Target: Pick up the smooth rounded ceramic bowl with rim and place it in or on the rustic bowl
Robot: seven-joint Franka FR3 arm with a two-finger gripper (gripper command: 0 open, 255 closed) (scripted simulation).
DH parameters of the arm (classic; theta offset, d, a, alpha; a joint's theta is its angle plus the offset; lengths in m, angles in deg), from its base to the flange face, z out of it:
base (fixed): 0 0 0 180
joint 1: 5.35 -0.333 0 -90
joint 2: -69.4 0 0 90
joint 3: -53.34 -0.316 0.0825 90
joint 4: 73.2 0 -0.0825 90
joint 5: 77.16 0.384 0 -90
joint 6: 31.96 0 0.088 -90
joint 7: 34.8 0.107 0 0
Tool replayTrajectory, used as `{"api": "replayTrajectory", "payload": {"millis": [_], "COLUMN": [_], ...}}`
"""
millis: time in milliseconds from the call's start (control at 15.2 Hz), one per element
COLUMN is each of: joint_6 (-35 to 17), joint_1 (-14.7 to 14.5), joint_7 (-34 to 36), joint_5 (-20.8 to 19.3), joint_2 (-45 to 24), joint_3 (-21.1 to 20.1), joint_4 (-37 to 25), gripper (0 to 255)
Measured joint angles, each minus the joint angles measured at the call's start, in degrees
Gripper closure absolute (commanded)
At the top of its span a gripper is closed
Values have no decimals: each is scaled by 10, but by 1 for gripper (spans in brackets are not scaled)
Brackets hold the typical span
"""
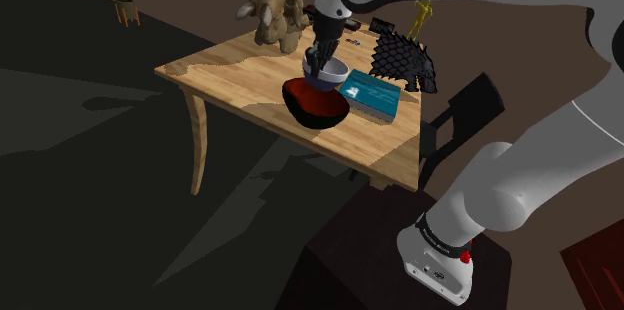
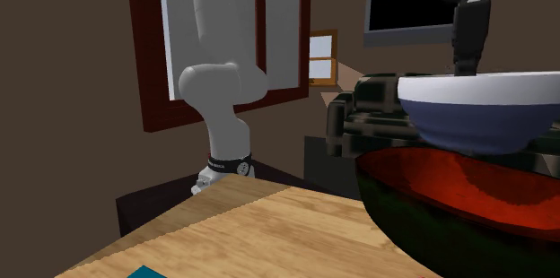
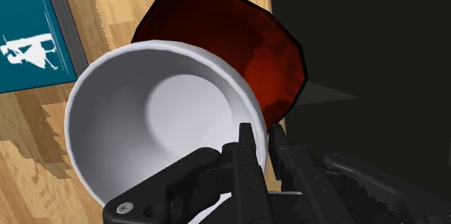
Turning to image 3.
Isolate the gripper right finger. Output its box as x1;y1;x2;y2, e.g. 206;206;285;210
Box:
268;123;451;224

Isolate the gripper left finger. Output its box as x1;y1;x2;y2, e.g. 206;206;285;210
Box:
102;122;274;224

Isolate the white bowl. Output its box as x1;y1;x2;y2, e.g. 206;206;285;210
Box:
64;39;269;224

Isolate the dark red bowl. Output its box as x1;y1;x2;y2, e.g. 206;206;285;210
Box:
130;0;309;133

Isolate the teal book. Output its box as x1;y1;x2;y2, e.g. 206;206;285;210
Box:
0;0;90;95

